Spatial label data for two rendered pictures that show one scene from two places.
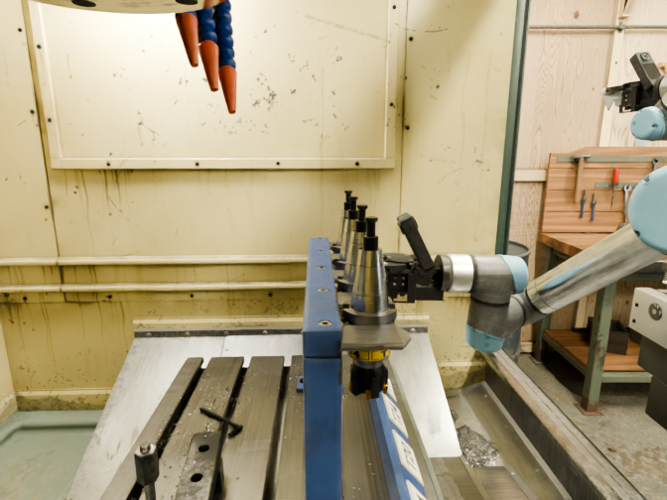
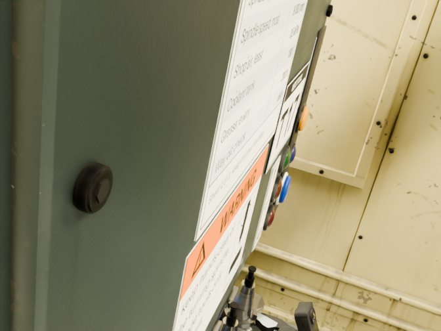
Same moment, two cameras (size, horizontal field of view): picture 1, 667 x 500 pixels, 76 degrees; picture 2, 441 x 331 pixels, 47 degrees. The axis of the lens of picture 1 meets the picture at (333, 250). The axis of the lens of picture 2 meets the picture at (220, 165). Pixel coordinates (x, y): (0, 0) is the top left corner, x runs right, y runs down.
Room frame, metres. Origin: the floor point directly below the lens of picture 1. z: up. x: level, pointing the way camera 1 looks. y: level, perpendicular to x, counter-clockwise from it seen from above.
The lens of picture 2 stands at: (0.04, -0.15, 1.87)
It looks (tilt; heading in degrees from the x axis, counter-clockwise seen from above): 25 degrees down; 16
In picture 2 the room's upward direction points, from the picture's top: 12 degrees clockwise
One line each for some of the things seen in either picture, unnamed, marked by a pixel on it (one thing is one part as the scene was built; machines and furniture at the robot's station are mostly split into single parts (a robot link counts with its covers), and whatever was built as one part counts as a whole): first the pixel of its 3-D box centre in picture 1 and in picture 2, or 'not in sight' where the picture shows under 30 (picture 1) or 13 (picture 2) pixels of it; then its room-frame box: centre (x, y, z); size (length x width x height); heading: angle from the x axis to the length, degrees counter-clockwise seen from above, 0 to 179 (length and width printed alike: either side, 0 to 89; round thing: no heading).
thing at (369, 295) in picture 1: (369, 278); not in sight; (0.46, -0.04, 1.26); 0.04 x 0.04 x 0.07
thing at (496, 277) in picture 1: (493, 276); not in sight; (0.81, -0.31, 1.16); 0.11 x 0.08 x 0.09; 92
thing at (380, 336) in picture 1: (375, 336); not in sight; (0.41, -0.04, 1.21); 0.07 x 0.05 x 0.01; 92
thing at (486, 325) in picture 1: (491, 319); not in sight; (0.82, -0.32, 1.06); 0.11 x 0.08 x 0.11; 126
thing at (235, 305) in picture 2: (353, 207); (232, 312); (0.68, -0.03, 1.31); 0.02 x 0.02 x 0.03
